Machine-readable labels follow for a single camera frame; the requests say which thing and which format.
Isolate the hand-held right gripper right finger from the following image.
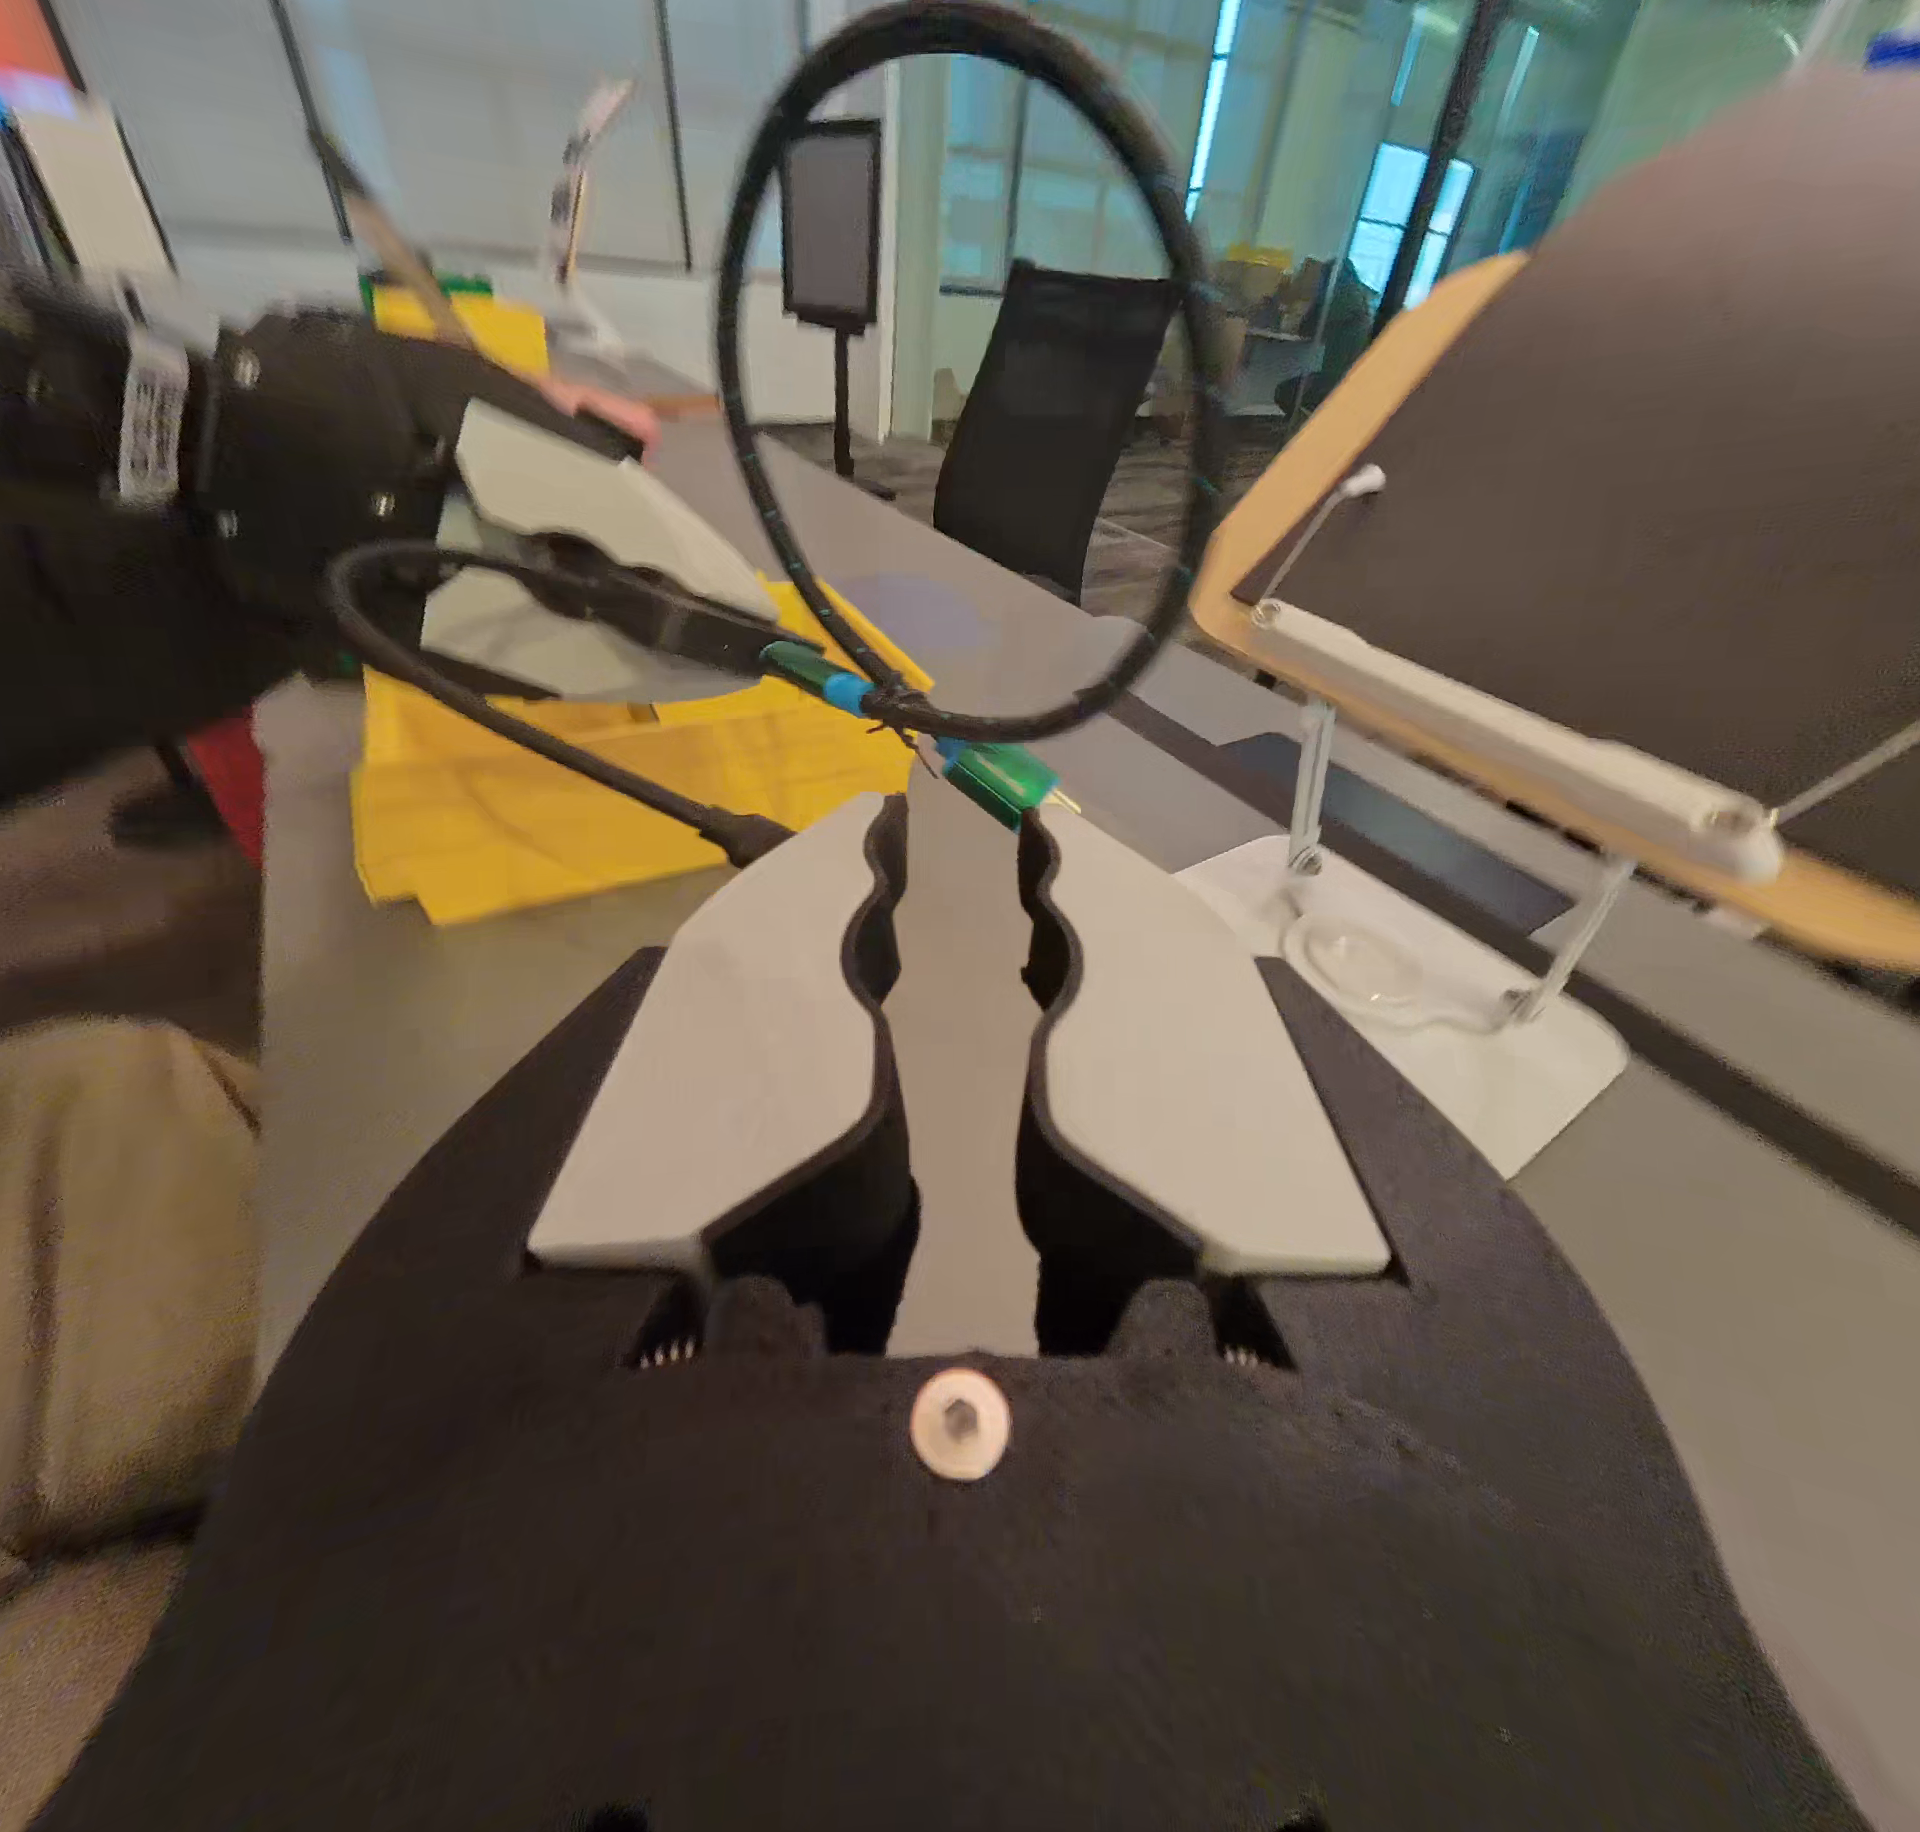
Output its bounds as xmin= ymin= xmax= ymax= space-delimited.
xmin=1021 ymin=809 xmax=1400 ymax=1358

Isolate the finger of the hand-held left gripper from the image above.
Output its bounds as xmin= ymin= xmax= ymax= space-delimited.
xmin=453 ymin=389 xmax=773 ymax=619
xmin=416 ymin=566 xmax=771 ymax=706

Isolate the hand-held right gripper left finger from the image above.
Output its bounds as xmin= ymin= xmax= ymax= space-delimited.
xmin=527 ymin=790 xmax=924 ymax=1358

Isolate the black adapter cable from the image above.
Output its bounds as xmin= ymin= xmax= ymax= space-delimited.
xmin=327 ymin=536 xmax=796 ymax=867

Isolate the yellow plastic bin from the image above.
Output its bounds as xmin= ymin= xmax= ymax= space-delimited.
xmin=353 ymin=278 xmax=938 ymax=927

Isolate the braided cable with green plugs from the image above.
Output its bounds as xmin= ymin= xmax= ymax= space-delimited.
xmin=714 ymin=0 xmax=1226 ymax=835

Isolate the person's left forearm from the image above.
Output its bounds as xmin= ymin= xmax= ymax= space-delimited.
xmin=0 ymin=509 xmax=353 ymax=814

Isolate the pink object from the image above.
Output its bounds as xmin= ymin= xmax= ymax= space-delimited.
xmin=543 ymin=377 xmax=662 ymax=447

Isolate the white base with clear stand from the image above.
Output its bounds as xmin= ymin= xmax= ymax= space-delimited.
xmin=1178 ymin=835 xmax=1627 ymax=1184

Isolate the clear acrylic stand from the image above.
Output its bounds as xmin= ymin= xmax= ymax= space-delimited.
xmin=1282 ymin=702 xmax=1635 ymax=1038

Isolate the red object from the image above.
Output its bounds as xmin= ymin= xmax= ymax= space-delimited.
xmin=185 ymin=716 xmax=272 ymax=867

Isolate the display on black stand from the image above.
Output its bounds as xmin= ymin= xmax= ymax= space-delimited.
xmin=773 ymin=118 xmax=898 ymax=499

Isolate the black office chair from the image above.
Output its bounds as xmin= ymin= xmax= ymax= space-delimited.
xmin=932 ymin=261 xmax=1185 ymax=601

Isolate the white bar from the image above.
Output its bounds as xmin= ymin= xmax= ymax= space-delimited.
xmin=1252 ymin=601 xmax=1782 ymax=884

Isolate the person's beige trouser leg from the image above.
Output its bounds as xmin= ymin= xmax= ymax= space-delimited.
xmin=0 ymin=1025 xmax=267 ymax=1567

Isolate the tilted wooden board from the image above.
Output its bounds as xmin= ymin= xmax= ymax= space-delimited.
xmin=1185 ymin=62 xmax=1920 ymax=973

